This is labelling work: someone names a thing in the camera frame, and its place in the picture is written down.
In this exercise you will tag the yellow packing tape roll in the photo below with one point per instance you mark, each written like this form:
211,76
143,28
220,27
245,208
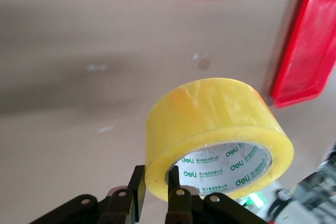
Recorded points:
210,108

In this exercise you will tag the empty red plastic tray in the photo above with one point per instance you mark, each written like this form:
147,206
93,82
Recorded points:
309,51

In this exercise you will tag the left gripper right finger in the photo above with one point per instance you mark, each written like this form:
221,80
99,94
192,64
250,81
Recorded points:
181,205

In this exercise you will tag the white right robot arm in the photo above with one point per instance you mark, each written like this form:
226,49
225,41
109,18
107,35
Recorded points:
283,199

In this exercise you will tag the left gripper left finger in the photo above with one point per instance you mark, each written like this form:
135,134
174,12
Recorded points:
137,187

